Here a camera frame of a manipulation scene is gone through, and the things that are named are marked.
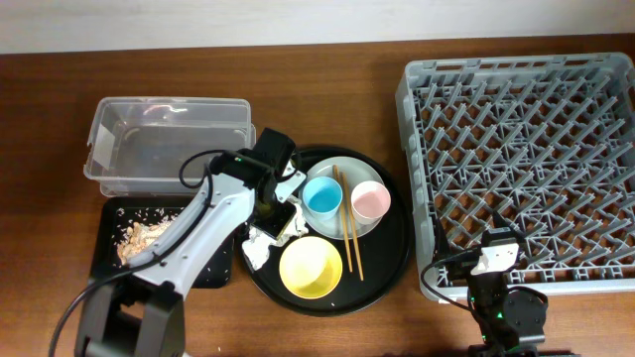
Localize white napkin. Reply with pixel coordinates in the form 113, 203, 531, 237
241, 195, 309, 271

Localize blue cup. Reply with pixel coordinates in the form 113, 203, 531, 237
302, 177, 343, 221

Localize yellow bowl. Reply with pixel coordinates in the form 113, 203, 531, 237
279, 236, 343, 299

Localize food scraps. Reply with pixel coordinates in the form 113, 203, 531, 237
113, 207, 180, 266

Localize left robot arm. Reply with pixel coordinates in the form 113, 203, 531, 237
72, 128, 304, 356

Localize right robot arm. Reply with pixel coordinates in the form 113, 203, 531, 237
447, 212, 548, 356

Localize grey dishwasher rack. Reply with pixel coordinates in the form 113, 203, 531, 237
395, 53, 634, 302

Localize grey plate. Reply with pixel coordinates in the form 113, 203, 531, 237
299, 156, 384, 240

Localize left wooden chopstick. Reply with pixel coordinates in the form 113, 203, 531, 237
332, 165, 352, 273

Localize wooden chopstick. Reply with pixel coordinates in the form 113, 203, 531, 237
339, 171, 364, 281
332, 165, 352, 273

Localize right wooden chopstick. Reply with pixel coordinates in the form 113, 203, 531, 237
339, 171, 364, 281

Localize round black serving tray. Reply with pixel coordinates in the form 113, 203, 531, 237
238, 146, 415, 317

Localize pink cup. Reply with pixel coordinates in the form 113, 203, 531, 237
351, 180, 392, 225

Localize clear plastic bin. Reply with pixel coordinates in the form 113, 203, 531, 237
83, 96, 256, 196

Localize black rectangular tray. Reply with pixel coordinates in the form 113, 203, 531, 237
89, 196, 234, 289

